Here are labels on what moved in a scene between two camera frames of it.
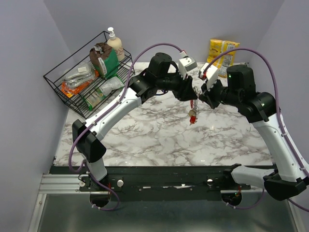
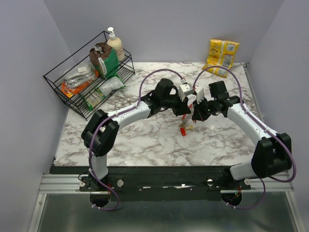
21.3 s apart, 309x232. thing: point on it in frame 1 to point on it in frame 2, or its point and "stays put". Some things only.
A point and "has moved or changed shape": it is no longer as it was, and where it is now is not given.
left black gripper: [185, 92] to [182, 108]
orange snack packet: [70, 91] stays put
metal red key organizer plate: [193, 112] has moved or changed shape
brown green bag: [104, 59] stays put
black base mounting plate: [154, 183] stays put
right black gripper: [203, 96] to [198, 114]
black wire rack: [95, 73] stays put
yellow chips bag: [217, 47] stays put
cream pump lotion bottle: [116, 43] stays put
